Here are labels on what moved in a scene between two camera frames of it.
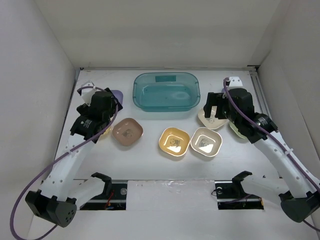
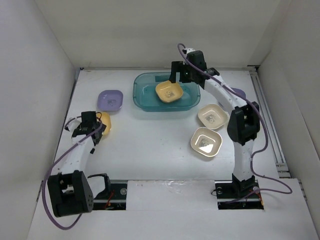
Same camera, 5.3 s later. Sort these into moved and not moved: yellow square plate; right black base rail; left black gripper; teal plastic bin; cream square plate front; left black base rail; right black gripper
Moved: left black gripper; yellow square plate; right black gripper
Not moved: left black base rail; teal plastic bin; cream square plate front; right black base rail
